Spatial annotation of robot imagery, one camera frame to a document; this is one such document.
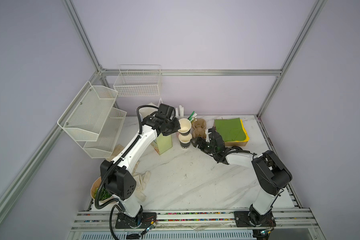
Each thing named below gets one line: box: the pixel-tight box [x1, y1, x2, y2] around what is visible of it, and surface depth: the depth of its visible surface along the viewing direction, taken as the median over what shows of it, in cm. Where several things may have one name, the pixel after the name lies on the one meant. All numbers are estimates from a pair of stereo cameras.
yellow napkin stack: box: [236, 119, 250, 143], surface depth 103 cm
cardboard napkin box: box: [213, 119, 248, 147], surface depth 103 cm
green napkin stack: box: [214, 117, 246, 142], surface depth 110 cm
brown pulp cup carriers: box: [191, 118, 207, 139], surface depth 110 cm
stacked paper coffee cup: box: [178, 133, 192, 149], surface depth 96 cm
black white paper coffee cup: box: [178, 118, 192, 136], surface depth 86 cm
